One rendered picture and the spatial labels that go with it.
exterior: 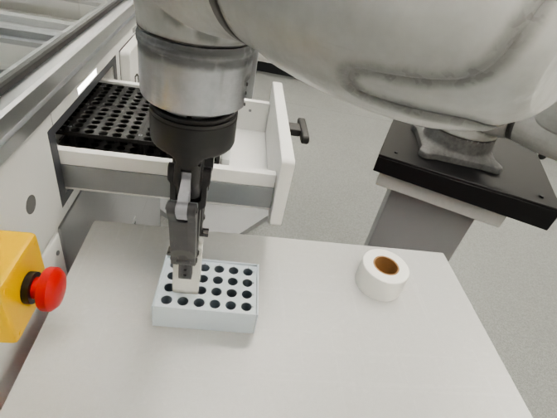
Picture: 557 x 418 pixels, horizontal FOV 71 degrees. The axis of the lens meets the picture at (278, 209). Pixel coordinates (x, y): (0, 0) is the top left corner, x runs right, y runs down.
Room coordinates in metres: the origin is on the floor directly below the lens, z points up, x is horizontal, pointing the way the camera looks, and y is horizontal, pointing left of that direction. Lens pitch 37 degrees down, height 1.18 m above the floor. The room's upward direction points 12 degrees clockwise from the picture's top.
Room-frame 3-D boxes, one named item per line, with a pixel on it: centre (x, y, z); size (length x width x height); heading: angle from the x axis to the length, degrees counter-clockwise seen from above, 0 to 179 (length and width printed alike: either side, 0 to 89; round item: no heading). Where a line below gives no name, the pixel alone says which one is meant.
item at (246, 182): (0.54, 0.23, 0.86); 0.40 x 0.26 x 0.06; 101
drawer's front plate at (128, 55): (0.84, 0.36, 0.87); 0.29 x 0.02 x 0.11; 11
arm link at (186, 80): (0.31, 0.09, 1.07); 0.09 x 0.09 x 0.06
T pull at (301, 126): (0.59, 0.00, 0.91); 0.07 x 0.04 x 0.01; 11
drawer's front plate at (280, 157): (0.58, 0.03, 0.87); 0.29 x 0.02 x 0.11; 11
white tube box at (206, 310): (0.33, 0.06, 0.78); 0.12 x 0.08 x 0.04; 99
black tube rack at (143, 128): (0.54, 0.22, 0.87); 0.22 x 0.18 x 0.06; 101
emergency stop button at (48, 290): (0.21, 0.19, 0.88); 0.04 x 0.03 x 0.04; 11
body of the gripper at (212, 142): (0.31, 0.09, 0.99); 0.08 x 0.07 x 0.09; 9
